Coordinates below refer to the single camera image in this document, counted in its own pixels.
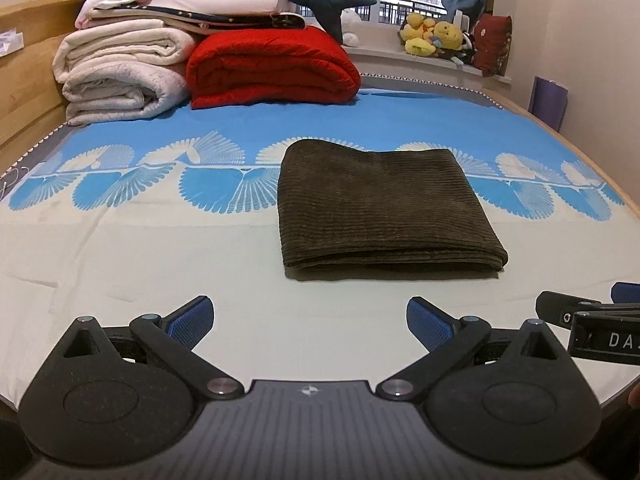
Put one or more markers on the cream folded blanket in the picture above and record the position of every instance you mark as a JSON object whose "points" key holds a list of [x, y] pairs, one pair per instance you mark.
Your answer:
{"points": [[120, 47]]}

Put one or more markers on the blue white printed bed sheet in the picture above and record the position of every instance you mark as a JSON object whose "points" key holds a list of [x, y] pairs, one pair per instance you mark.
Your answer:
{"points": [[150, 260]]}

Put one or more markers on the white folded quilt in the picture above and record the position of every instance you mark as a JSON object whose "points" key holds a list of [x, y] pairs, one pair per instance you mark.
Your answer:
{"points": [[220, 0]]}

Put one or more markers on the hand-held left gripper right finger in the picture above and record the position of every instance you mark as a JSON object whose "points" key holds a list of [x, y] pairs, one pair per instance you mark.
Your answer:
{"points": [[427, 322]]}

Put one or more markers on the red folded blanket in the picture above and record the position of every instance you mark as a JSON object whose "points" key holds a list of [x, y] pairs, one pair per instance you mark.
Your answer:
{"points": [[270, 67]]}

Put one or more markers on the white window sill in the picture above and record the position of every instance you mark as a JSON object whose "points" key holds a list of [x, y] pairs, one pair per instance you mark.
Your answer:
{"points": [[430, 65]]}

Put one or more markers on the dark red cushion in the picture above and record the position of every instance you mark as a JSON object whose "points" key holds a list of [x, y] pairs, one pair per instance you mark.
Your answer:
{"points": [[492, 45]]}

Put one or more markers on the yellow plush toy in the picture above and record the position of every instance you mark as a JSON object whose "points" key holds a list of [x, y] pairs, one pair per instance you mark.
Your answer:
{"points": [[449, 35], [417, 35]]}

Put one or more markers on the purple paper bag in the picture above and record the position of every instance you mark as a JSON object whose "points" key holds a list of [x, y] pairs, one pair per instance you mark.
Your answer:
{"points": [[549, 102]]}

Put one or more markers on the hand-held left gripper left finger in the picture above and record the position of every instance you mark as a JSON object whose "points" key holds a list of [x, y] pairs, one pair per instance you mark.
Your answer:
{"points": [[192, 321]]}

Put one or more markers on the white plush toy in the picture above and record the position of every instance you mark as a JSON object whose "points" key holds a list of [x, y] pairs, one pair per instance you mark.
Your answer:
{"points": [[352, 27]]}

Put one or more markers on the dark plush toy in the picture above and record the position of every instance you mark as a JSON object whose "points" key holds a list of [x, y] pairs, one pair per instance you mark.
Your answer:
{"points": [[462, 52]]}

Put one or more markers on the grey white fluffy blanket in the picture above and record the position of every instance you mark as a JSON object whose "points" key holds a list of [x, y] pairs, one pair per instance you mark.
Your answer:
{"points": [[125, 95]]}

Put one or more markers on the wooden bed frame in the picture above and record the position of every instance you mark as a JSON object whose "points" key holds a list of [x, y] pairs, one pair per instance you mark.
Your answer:
{"points": [[575, 147]]}

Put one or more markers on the wooden headboard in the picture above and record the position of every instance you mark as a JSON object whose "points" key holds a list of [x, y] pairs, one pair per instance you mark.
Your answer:
{"points": [[30, 90]]}

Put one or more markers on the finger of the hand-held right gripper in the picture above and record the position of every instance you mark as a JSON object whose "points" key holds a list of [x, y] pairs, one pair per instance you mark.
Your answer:
{"points": [[560, 310], [627, 294]]}

